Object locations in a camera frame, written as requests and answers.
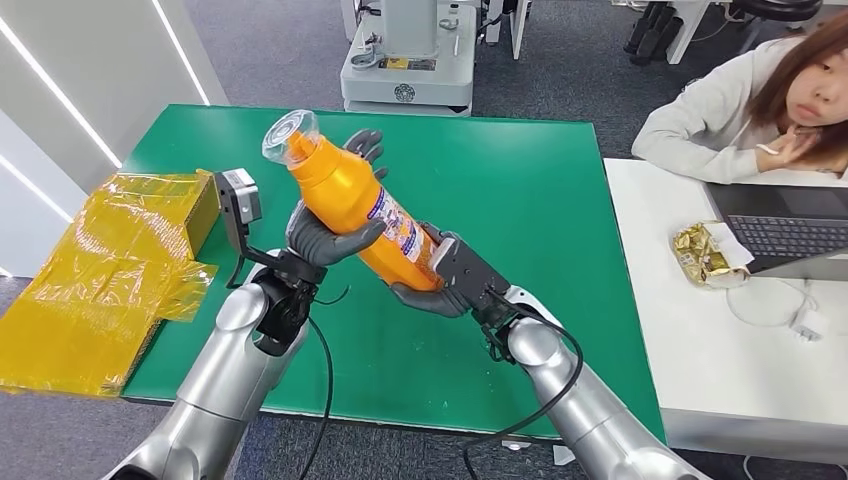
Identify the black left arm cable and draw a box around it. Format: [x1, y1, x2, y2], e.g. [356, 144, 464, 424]
[296, 284, 351, 480]

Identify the yellow taped cardboard box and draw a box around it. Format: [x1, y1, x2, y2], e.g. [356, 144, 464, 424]
[0, 168, 221, 399]

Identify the person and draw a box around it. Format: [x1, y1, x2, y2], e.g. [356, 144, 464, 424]
[631, 9, 848, 185]

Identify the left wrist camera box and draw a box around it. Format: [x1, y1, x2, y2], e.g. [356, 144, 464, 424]
[213, 168, 264, 258]

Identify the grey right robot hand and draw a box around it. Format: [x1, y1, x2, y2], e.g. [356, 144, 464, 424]
[390, 221, 511, 320]

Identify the dark grey laptop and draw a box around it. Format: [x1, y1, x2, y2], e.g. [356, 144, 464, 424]
[703, 182, 848, 282]

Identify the orange plastic bottle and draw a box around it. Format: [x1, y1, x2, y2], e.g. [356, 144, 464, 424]
[261, 109, 445, 293]

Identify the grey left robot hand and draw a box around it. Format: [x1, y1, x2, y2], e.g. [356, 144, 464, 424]
[284, 128, 390, 268]

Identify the white charger cable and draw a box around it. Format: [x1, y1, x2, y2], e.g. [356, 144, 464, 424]
[725, 278, 821, 329]

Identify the gold foil snack wrapper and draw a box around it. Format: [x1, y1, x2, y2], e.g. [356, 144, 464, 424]
[671, 221, 757, 290]

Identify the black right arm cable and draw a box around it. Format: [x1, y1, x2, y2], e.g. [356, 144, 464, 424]
[460, 305, 585, 480]

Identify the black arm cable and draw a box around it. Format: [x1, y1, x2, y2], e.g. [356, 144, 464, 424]
[460, 305, 585, 480]
[296, 284, 351, 480]

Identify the white charger adapter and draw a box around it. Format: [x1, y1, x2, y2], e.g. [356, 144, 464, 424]
[792, 309, 829, 344]

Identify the white desk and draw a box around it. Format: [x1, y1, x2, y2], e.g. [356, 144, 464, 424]
[602, 157, 848, 467]

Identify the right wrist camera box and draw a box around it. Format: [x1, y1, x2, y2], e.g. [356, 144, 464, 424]
[431, 237, 458, 274]

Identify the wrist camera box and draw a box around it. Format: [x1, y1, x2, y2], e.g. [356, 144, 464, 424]
[213, 168, 264, 258]
[431, 237, 458, 274]

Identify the grey wheeled machine base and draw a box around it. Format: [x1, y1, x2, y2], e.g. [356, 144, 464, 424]
[339, 0, 478, 118]

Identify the green table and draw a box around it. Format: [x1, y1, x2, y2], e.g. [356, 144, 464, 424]
[121, 103, 667, 444]

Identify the white furniture leg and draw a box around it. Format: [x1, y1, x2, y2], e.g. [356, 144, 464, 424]
[665, 0, 711, 65]

